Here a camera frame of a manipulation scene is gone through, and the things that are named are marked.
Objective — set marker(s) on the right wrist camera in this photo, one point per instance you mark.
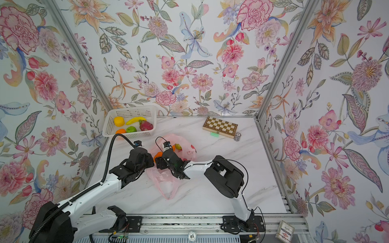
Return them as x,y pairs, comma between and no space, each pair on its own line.
167,146

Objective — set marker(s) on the yellow banana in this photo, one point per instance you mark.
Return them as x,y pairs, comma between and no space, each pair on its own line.
135,119

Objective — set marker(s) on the wooden chessboard box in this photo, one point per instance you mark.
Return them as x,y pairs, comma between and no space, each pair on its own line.
221,127

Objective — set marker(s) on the red dragon fruit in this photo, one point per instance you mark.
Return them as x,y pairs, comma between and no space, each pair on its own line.
144,125

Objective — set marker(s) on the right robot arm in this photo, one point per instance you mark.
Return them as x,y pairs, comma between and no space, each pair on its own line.
223,175

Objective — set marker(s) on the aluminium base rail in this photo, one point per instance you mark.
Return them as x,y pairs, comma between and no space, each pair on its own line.
213,223

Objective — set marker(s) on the green apple fruit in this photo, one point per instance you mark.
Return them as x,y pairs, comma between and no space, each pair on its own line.
131,129

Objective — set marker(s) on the yellow lemon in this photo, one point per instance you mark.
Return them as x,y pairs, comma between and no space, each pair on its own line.
119,121

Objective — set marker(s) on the white plastic basket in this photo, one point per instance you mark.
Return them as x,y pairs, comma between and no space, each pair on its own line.
148,112

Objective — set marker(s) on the pink plastic bag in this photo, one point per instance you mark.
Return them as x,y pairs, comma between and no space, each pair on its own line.
162,177

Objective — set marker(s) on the small card box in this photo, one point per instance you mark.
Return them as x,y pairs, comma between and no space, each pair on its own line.
285,232

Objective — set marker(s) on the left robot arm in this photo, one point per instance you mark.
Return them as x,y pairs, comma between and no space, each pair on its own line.
64,222

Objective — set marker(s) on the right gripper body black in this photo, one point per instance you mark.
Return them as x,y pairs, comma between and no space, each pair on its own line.
164,161

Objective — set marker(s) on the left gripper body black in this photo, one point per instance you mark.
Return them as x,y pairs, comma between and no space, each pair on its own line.
145,158

